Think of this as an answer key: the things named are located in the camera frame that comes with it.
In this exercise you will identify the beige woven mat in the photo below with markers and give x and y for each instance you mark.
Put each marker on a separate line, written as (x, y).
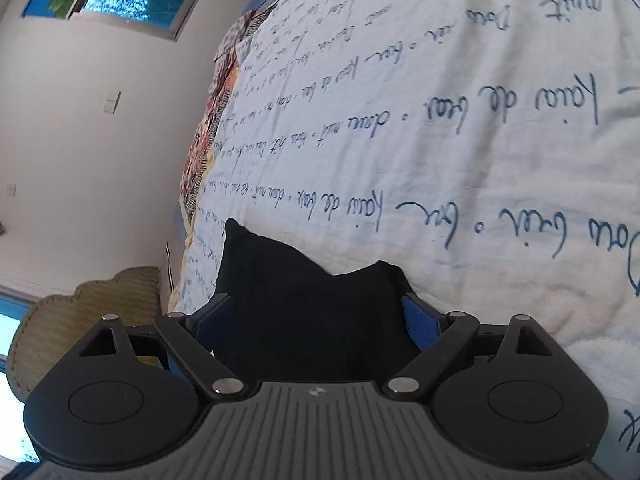
(60, 320)

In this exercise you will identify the white fluffy towel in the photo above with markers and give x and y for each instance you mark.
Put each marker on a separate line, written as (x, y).
(607, 370)

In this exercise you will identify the white wall switch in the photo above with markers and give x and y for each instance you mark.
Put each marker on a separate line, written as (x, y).
(111, 102)

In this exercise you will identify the black pants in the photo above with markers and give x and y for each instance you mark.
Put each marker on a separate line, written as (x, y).
(300, 320)

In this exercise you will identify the colourful patterned sheet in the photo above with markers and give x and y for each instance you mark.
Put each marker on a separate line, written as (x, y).
(212, 125)

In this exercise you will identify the white script-printed bedspread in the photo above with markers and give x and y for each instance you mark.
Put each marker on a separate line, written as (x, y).
(450, 160)

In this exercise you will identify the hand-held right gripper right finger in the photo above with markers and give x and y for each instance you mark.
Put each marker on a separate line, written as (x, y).
(422, 321)

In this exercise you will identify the white wall outlet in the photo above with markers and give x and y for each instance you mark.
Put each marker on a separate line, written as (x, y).
(11, 190)

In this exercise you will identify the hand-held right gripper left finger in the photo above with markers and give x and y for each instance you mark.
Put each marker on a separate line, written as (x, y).
(212, 320)

